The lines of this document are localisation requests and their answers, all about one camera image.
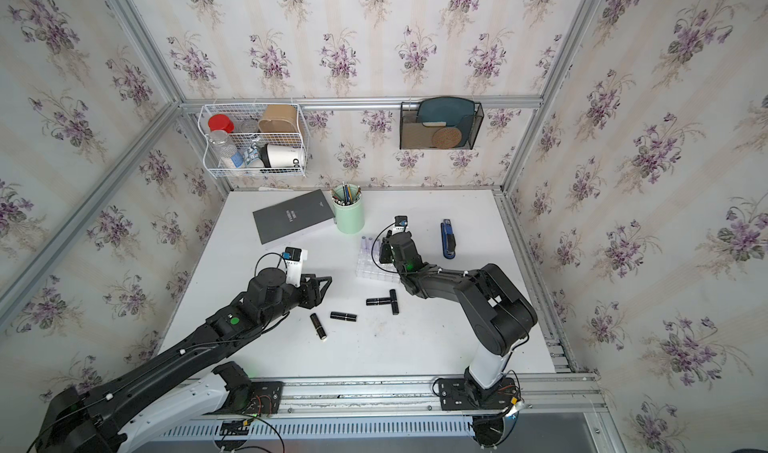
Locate pens in cup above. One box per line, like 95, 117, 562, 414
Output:
331, 183, 362, 207

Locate black lipstick upright silver band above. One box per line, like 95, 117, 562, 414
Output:
389, 289, 400, 316

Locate black mesh wall organizer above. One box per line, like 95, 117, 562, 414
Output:
399, 100, 485, 150

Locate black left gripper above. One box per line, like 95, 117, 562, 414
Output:
258, 274, 336, 331

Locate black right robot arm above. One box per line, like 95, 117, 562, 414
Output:
376, 226, 538, 391

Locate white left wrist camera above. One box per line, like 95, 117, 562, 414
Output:
282, 247, 308, 287

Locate mint green pen cup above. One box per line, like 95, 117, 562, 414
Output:
332, 195, 365, 234

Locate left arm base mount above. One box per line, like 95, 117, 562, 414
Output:
212, 362, 285, 417

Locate clear plastic bottle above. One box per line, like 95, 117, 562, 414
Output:
210, 130, 243, 169

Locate red lidded jar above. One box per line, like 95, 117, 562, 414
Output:
207, 114, 235, 134

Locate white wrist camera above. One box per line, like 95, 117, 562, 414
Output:
393, 215, 408, 234
282, 247, 308, 287

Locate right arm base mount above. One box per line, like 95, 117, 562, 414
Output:
431, 369, 523, 411

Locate clear acrylic lipstick organizer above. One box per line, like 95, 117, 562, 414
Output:
355, 239, 399, 283

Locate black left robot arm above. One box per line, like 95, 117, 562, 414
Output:
29, 267, 332, 452

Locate white cylindrical speaker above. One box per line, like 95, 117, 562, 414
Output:
259, 144, 306, 169

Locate black lipstick silver band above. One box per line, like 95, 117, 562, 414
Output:
389, 289, 400, 316
365, 297, 392, 306

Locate aluminium front rail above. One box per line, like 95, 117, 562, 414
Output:
155, 373, 607, 418

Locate dark grey notebook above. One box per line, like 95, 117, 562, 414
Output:
252, 190, 335, 245

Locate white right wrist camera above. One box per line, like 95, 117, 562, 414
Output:
393, 215, 408, 234

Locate white wire wall basket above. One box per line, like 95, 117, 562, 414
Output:
197, 102, 310, 178

